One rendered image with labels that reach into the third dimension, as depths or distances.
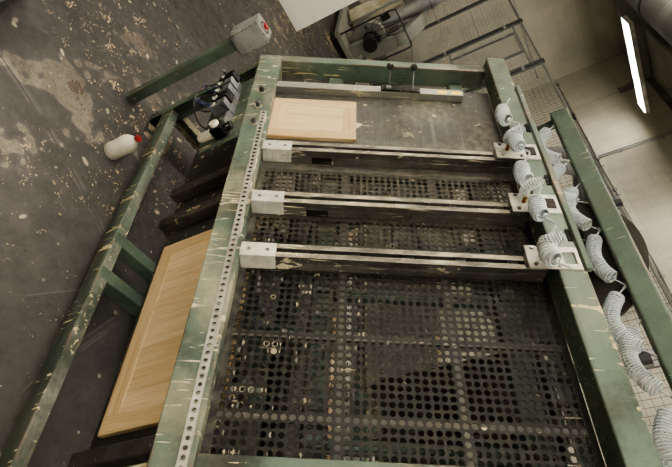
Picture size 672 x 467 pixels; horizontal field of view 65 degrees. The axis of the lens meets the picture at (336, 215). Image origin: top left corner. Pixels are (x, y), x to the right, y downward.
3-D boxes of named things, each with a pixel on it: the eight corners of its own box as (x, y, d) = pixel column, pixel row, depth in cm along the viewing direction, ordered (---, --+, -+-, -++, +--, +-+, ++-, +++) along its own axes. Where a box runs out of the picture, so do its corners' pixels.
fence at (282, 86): (277, 87, 274) (277, 80, 271) (460, 97, 274) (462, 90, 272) (276, 92, 270) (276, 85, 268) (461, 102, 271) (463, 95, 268)
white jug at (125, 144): (107, 139, 276) (135, 125, 269) (120, 152, 282) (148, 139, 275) (100, 151, 269) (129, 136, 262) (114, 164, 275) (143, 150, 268)
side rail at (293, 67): (283, 73, 296) (282, 55, 288) (479, 83, 296) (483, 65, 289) (281, 78, 292) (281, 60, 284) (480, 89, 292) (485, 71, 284)
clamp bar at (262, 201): (254, 199, 213) (250, 152, 196) (548, 214, 214) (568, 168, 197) (251, 216, 206) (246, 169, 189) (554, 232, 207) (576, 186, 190)
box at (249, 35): (231, 27, 278) (259, 12, 272) (244, 46, 285) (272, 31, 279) (227, 38, 270) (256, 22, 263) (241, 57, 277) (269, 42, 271)
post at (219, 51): (128, 91, 304) (233, 35, 278) (135, 99, 308) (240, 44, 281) (124, 97, 300) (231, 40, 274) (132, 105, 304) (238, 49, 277)
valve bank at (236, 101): (201, 74, 270) (239, 54, 262) (218, 96, 279) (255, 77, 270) (176, 132, 235) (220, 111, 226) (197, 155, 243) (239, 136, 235)
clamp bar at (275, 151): (265, 149, 236) (262, 103, 220) (529, 163, 237) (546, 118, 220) (262, 164, 229) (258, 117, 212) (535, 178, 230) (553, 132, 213)
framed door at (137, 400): (167, 249, 253) (164, 247, 251) (262, 213, 233) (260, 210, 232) (101, 438, 189) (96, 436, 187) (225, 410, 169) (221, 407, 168)
